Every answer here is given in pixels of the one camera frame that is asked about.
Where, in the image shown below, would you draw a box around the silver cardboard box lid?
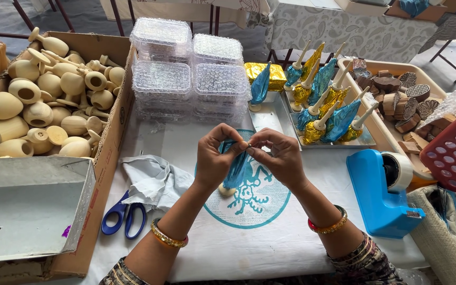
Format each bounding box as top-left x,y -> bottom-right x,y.
0,156 -> 97,264

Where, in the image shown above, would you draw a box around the bubble wrapped plastic box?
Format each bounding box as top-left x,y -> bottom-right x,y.
129,17 -> 193,64
192,63 -> 252,124
132,60 -> 193,120
192,33 -> 245,66

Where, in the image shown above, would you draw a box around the pile of plain wooden goblets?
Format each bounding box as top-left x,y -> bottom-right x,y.
0,27 -> 127,160

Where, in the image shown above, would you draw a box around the table with grey patterned cloth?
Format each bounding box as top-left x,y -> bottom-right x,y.
417,13 -> 456,84

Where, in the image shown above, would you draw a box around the large open cardboard box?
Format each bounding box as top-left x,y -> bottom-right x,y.
0,31 -> 137,278

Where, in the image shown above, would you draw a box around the person's right patterned sleeve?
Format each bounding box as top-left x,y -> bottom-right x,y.
327,231 -> 409,285

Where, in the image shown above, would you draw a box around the person's left hand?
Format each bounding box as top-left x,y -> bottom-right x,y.
193,123 -> 249,191

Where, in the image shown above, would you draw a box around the clear tape roll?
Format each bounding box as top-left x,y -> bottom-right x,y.
381,151 -> 414,194

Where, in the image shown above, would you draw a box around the grey crumpled cloth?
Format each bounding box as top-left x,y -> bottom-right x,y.
120,154 -> 195,213

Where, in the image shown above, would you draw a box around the table with cream cloth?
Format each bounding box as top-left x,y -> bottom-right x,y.
99,0 -> 271,37

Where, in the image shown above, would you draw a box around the group of blue gold wrapped toys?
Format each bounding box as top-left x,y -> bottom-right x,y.
283,40 -> 380,146

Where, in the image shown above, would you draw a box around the person's right hand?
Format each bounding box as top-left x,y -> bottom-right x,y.
246,127 -> 310,193

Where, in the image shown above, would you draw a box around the gold foil packet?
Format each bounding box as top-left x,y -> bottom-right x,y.
244,62 -> 288,93

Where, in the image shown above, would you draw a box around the standing blue foil wrapped toy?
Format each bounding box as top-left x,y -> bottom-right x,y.
248,61 -> 272,112

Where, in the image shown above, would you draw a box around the table with paisley cloth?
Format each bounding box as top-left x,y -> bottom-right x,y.
265,0 -> 456,65

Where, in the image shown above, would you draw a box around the blue handled scissors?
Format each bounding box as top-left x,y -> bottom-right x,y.
101,190 -> 147,240

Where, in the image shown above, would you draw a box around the blue tape dispenser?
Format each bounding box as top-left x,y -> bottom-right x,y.
345,149 -> 427,240

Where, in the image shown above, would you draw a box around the beige plastic tray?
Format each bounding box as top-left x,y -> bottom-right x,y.
336,58 -> 449,181

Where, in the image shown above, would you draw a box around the dark red metal frame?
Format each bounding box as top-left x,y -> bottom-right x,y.
0,0 -> 76,40

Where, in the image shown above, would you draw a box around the burlap bag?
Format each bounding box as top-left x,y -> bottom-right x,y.
406,184 -> 456,285

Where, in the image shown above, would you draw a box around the empty silver metal tray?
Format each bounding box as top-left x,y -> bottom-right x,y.
249,92 -> 302,151

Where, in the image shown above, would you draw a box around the person's patterned sleeve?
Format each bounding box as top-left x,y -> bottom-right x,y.
99,256 -> 151,285
327,231 -> 409,285

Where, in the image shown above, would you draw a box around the gold red green bangle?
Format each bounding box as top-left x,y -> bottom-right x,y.
308,205 -> 348,234

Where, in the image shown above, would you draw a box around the blue foil wooden toy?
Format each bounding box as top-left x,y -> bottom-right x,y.
218,139 -> 252,197

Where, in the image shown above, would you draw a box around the white cloth with teal print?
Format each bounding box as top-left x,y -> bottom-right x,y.
89,91 -> 430,283

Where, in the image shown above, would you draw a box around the pile of carved wooden stamps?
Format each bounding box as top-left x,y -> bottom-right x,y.
350,59 -> 456,175

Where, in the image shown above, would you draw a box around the person's left patterned sleeve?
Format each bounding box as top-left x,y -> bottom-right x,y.
99,256 -> 151,285

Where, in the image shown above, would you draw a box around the gold orange bangle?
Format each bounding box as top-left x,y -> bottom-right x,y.
151,218 -> 189,249

